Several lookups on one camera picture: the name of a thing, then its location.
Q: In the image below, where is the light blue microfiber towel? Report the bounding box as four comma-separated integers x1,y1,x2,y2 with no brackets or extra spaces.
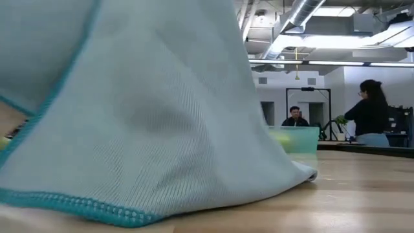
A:
0,0,318,228

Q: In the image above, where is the yellow hanging fixture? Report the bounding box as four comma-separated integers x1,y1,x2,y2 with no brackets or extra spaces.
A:
293,47,300,81

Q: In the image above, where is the small background potted plant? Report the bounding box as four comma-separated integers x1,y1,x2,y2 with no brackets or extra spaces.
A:
334,115,349,142

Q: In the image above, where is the silver ventilation duct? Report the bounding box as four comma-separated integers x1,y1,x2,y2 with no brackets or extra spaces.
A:
258,0,326,61

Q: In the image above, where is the black background frame stand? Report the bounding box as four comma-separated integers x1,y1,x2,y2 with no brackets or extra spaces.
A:
285,86,332,142

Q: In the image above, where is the dark cabinet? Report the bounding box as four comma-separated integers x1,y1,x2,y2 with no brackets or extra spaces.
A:
387,105,414,148

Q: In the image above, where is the person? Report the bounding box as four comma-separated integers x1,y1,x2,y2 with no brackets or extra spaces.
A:
344,79,391,148
281,105,310,127

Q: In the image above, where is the teal plastic basket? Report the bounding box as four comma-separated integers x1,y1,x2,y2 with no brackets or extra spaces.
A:
268,126,320,170

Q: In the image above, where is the overhead light bar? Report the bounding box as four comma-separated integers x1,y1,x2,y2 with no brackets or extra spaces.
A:
248,59,414,68

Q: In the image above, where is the black aluminium table frame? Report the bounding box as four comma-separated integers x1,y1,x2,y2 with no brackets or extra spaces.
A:
316,141,414,159

